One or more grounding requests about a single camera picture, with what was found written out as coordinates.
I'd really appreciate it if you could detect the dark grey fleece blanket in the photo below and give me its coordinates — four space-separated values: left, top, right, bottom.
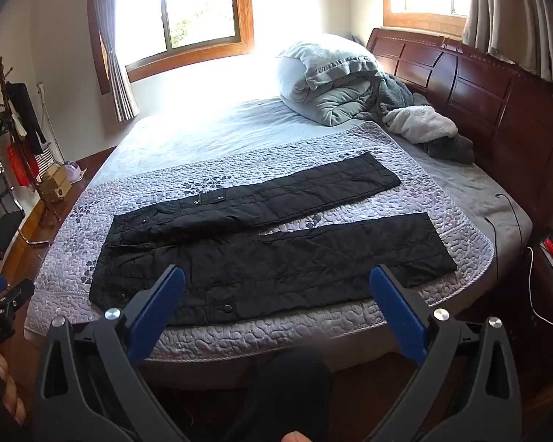
359 74 475 164

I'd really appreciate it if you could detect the black jacket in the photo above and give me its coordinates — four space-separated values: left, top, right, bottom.
88 152 459 326

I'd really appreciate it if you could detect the black hanging garment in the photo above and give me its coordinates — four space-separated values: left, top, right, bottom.
4 82 48 155

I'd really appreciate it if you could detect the white cable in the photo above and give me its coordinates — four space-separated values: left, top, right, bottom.
525 246 553 329

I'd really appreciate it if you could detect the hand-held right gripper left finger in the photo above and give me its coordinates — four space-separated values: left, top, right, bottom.
31 264 187 442

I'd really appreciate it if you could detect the person's left hand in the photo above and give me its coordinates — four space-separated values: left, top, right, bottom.
0 350 27 424

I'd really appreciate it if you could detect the pale blue bed sheet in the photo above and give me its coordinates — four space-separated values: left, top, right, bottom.
90 97 533 259

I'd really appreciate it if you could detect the dark wooden nightstand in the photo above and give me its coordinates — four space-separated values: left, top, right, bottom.
528 228 553 332

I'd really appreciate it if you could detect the black cable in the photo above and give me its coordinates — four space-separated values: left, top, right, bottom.
484 193 535 281

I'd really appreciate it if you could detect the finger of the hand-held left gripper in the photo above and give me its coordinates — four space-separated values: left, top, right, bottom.
0 275 36 320

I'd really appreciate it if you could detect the striped brown curtain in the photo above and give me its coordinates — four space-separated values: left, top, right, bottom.
87 0 141 123

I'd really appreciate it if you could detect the person's leg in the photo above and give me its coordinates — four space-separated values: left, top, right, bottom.
223 350 333 442

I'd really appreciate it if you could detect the quilted patterned mattress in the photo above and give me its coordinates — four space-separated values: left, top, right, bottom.
24 120 496 364

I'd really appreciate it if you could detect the wooden coat rack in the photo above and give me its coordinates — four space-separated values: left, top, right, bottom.
0 56 74 228

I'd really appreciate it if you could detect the grey folded duvet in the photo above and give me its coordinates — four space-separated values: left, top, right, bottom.
276 33 399 127

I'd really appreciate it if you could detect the metal frame chair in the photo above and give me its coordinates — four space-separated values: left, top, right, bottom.
0 155 26 261

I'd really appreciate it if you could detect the red hanging bag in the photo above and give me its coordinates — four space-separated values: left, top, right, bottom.
7 143 40 187

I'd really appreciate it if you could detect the wooden bed headboard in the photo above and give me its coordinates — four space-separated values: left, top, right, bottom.
366 28 553 240

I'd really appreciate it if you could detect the cardboard box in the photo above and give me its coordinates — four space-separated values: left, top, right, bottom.
44 176 73 203

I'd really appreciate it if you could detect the large wooden frame window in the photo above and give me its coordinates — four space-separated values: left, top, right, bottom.
74 0 255 95

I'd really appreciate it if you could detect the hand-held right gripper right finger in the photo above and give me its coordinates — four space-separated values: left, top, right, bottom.
369 264 522 442

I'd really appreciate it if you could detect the white fleece blanket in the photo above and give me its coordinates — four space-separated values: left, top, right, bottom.
382 107 458 144

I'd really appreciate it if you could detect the beige pleated curtain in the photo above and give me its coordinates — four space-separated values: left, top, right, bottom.
461 0 553 86

